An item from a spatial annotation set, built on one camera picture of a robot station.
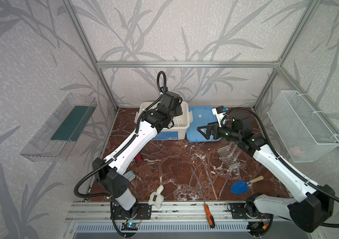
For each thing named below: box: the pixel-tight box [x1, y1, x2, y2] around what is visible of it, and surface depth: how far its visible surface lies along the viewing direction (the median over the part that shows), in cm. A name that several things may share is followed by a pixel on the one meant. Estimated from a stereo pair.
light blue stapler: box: [122, 170, 137, 182], surface depth 84 cm
